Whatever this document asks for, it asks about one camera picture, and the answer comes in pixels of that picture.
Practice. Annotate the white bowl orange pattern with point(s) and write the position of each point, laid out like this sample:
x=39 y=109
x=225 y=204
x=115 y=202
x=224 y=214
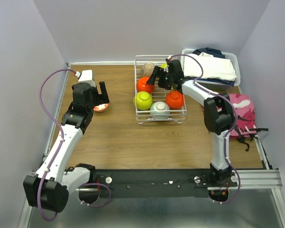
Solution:
x=101 y=107

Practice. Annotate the dark blue cloth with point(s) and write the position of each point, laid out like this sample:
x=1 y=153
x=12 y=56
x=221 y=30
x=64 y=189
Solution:
x=211 y=51

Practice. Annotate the lime green bowl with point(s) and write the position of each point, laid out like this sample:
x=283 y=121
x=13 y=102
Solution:
x=164 y=66
x=143 y=100

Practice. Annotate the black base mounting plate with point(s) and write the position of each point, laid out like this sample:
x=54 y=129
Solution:
x=152 y=183

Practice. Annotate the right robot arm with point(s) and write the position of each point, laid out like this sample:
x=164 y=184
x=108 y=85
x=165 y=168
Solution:
x=220 y=166

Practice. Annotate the lime green bowl front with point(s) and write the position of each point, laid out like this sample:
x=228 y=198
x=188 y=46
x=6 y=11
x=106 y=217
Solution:
x=143 y=100

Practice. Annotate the teal checked white bowl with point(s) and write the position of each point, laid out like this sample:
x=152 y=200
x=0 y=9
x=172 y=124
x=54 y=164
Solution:
x=160 y=110

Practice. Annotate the beige floral ceramic bowl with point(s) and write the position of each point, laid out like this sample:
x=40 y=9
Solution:
x=147 y=69

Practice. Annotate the grey perforated laundry basket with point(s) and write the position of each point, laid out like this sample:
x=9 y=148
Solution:
x=216 y=83

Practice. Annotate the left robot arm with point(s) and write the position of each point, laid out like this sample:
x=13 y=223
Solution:
x=49 y=188

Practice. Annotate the white folded towel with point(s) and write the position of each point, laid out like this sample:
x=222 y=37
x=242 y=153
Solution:
x=213 y=67

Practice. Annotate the aluminium frame rail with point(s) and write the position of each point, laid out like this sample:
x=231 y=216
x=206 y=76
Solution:
x=251 y=179

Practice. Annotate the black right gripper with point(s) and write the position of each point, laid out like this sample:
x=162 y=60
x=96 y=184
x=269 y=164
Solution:
x=158 y=70

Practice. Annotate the pink camouflage bag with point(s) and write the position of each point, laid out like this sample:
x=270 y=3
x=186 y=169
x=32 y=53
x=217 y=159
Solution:
x=242 y=116

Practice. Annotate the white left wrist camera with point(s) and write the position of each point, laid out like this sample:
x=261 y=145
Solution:
x=87 y=77

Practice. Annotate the white wire dish rack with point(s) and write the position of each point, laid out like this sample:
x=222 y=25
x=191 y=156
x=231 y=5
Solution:
x=159 y=94

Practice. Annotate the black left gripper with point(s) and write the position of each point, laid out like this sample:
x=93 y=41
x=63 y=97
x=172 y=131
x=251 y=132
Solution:
x=105 y=99

